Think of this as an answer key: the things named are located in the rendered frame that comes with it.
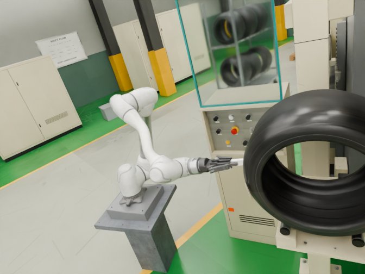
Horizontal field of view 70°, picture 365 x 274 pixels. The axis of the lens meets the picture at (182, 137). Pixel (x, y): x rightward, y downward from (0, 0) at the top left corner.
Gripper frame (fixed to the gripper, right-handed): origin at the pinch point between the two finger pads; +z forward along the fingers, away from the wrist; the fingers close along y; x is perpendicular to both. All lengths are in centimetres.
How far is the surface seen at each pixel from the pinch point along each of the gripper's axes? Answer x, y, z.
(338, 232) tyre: 28.9, -12.7, 36.6
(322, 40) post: -39, 26, 42
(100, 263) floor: 98, -4, -167
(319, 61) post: -31, 26, 39
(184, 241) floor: 108, 39, -97
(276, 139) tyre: -16.2, -12.4, 23.2
